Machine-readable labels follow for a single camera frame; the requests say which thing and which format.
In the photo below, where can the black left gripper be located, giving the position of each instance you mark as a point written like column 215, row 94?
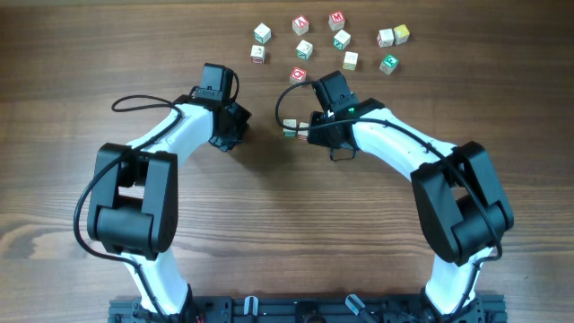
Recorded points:
column 243, row 116

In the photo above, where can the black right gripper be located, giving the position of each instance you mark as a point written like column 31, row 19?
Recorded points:
column 316, row 118

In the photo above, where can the plain wooden picture block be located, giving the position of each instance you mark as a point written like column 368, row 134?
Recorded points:
column 303, row 133

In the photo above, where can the wooden block green bird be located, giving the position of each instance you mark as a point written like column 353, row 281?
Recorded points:
column 289, row 127

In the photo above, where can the wooden block yellow side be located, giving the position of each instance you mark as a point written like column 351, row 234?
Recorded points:
column 350, row 60

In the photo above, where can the wooden block green N side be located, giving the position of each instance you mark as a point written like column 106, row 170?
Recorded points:
column 341, row 39

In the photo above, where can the green letter F block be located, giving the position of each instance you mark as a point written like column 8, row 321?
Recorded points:
column 388, row 64

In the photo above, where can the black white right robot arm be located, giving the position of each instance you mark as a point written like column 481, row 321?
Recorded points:
column 462, row 207

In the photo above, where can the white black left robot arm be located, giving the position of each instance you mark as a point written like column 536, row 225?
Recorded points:
column 129, row 211

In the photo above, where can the red letter Q block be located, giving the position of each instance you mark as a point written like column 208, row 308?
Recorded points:
column 298, row 75

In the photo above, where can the wooden block teal edge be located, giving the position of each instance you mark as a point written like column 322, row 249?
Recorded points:
column 262, row 33

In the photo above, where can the red letter A block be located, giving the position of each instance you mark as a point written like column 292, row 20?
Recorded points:
column 300, row 25

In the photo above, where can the wooden block red blue side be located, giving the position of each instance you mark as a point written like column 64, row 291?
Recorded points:
column 385, row 38

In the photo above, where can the red letter M block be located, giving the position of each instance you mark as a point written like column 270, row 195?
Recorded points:
column 336, row 20

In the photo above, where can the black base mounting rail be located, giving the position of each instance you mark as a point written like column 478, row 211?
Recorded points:
column 393, row 308

